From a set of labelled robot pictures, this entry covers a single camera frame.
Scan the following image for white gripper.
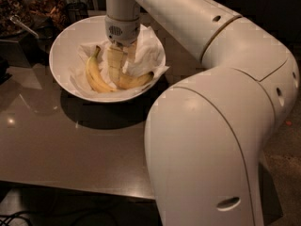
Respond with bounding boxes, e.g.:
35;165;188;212
104;16;140;84

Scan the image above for yellow banana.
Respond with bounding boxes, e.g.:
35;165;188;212
118;72;153;89
85;45;115;93

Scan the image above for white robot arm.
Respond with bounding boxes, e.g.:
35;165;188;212
106;0;300;226

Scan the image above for white round bowl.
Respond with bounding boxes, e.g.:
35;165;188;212
48;14;167;104

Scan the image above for white paper towel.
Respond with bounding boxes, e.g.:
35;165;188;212
67;25;168;103

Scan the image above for glass jar with snacks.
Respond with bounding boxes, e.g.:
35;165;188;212
0;0;33;38

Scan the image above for dark wire basket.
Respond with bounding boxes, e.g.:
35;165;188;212
66;2;88;24

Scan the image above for metal scoop handle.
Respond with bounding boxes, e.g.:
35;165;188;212
9;15;39;39

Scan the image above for black cable on floor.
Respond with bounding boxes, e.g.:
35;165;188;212
0;210;34;226

